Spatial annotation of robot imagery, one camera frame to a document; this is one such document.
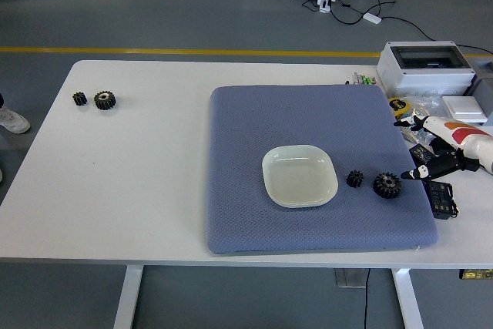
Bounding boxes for large black gear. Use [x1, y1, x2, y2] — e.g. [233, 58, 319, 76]
[93, 90, 118, 112]
[372, 173, 402, 200]

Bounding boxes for yellow tape measure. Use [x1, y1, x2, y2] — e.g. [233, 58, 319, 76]
[387, 96, 412, 116]

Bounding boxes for green white terminal connectors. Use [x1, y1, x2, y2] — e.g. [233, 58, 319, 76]
[353, 72, 378, 86]

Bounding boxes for white square dish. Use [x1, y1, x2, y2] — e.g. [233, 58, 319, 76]
[261, 144, 340, 210]

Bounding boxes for clear plastic parts bag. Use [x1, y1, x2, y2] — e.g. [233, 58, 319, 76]
[400, 94, 450, 145]

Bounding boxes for blue-grey padded mat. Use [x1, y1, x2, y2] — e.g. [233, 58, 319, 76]
[203, 85, 440, 256]

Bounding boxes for thin black cable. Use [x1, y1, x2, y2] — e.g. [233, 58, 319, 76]
[363, 268, 371, 329]

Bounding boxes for person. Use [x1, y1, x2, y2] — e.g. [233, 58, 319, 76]
[0, 92, 31, 135]

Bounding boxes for white table leg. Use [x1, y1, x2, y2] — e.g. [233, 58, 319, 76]
[112, 266, 144, 329]
[391, 268, 424, 329]

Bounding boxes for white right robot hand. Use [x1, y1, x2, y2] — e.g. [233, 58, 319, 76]
[393, 115, 493, 182]

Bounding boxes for grey electrical enclosure box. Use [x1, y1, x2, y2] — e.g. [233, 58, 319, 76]
[376, 40, 478, 98]

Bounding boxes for grey metal box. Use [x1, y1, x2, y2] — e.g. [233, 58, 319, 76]
[464, 59, 493, 126]

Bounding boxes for black digital meter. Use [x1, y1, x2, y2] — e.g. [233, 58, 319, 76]
[408, 143, 440, 166]

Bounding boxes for black floor cable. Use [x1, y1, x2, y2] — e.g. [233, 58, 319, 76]
[379, 15, 493, 57]

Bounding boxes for grey floor plate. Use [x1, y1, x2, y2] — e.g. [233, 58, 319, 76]
[334, 268, 367, 289]

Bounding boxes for white switch plate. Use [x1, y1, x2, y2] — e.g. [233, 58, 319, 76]
[441, 95, 488, 123]

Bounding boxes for yellow black label strip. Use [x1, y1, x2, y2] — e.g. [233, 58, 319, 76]
[458, 268, 493, 280]

